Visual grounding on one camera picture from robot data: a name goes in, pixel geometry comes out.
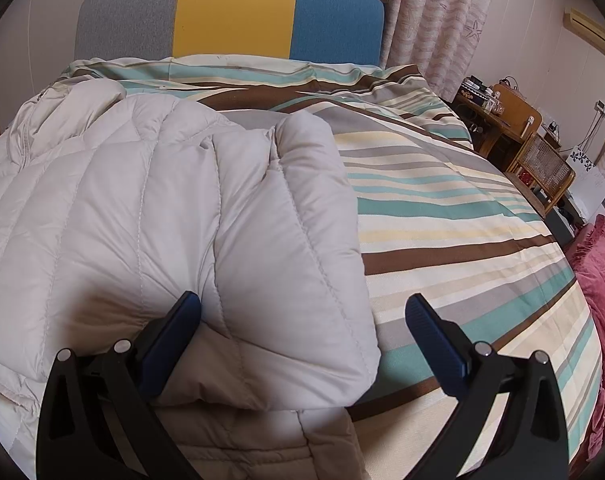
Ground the wall air conditioner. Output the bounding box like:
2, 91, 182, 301
563, 7, 605, 68

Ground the wall cable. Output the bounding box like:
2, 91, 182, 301
584, 105, 605, 147

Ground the white puffer jacket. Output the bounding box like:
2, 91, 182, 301
0, 80, 383, 480

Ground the rattan chair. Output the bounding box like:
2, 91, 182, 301
507, 132, 576, 213

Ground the wide patterned curtain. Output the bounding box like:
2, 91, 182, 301
137, 0, 501, 103

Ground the striped bed sheet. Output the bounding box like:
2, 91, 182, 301
57, 55, 605, 480

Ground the white floral paper bag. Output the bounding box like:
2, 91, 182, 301
565, 146, 605, 222

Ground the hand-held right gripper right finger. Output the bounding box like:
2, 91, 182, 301
405, 294, 569, 480

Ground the wooden table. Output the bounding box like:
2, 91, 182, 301
453, 77, 526, 171

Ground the small bottles cluster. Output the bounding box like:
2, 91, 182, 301
460, 76, 501, 106

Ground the grey yellow blue headboard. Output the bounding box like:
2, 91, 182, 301
75, 0, 386, 68

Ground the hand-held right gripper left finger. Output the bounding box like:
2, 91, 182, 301
35, 290, 203, 480

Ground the red blanket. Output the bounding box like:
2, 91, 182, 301
567, 214, 605, 480

